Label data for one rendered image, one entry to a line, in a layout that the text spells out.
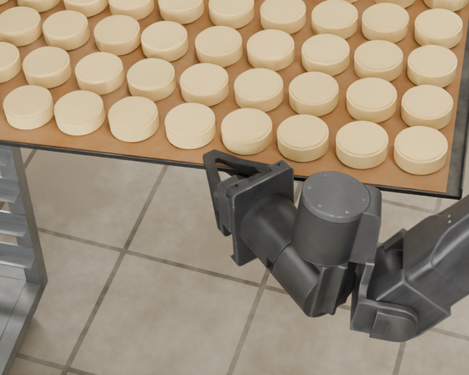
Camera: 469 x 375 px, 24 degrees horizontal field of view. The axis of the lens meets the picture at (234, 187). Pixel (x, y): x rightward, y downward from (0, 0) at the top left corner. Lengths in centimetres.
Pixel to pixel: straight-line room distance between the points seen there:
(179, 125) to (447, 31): 30
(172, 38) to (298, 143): 21
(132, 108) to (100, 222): 125
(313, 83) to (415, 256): 26
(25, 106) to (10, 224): 83
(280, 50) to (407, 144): 19
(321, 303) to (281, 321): 121
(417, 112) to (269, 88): 15
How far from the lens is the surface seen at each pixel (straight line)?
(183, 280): 221
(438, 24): 117
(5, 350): 198
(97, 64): 115
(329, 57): 113
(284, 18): 118
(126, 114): 109
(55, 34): 120
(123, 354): 212
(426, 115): 107
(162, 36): 117
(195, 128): 106
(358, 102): 108
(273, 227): 96
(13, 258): 200
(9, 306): 203
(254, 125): 106
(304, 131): 105
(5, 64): 118
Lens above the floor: 177
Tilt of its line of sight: 48 degrees down
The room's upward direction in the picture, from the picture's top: straight up
